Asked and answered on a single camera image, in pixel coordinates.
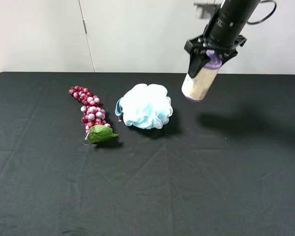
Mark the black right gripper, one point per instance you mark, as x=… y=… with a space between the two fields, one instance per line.
x=198 y=61

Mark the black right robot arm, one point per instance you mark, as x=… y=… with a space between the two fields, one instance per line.
x=221 y=34

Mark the light blue bath loofah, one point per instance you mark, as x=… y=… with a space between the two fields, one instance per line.
x=145 y=106

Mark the red artificial grape bunch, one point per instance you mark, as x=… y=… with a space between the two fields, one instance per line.
x=94 y=116

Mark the black tablecloth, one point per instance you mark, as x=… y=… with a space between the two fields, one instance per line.
x=221 y=167

